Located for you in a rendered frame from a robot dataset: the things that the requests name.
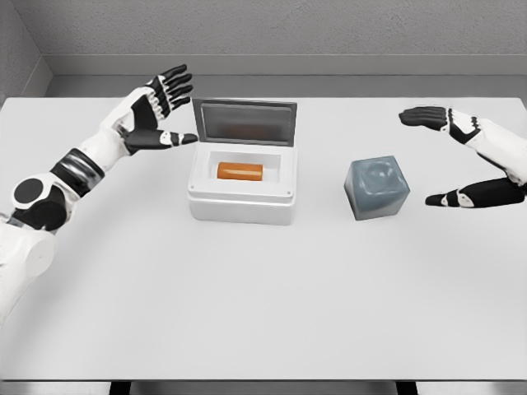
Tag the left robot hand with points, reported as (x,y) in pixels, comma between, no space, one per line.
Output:
(142,113)

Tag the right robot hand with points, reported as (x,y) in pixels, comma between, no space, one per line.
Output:
(492,140)

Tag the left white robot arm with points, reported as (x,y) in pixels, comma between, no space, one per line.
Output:
(62,181)

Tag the grey hinged box lid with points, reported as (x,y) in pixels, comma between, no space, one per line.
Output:
(246,121)

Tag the orange cylinder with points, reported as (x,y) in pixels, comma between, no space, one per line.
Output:
(239,171)

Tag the grey-blue cube block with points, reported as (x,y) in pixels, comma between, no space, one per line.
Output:
(376,187)

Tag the white box base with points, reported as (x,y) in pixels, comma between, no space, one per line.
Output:
(243,193)

